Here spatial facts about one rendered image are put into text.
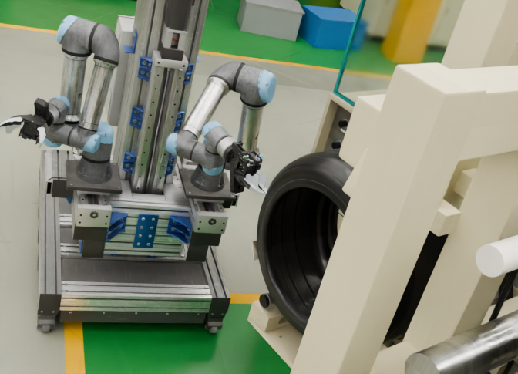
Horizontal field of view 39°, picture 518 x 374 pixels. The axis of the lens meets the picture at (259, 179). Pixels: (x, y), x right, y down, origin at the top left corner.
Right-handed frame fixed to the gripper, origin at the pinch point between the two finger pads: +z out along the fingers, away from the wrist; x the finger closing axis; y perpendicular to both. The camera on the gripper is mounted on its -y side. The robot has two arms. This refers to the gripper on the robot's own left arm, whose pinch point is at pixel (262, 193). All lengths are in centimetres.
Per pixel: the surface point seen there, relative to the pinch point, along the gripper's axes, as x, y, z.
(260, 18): 336, -147, -399
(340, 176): -10.5, 34.8, 33.7
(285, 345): -7.4, -28.6, 39.3
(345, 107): 61, 8, -31
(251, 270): 86, -123, -66
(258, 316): -10.7, -26.7, 27.5
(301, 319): -12.6, -9.9, 44.0
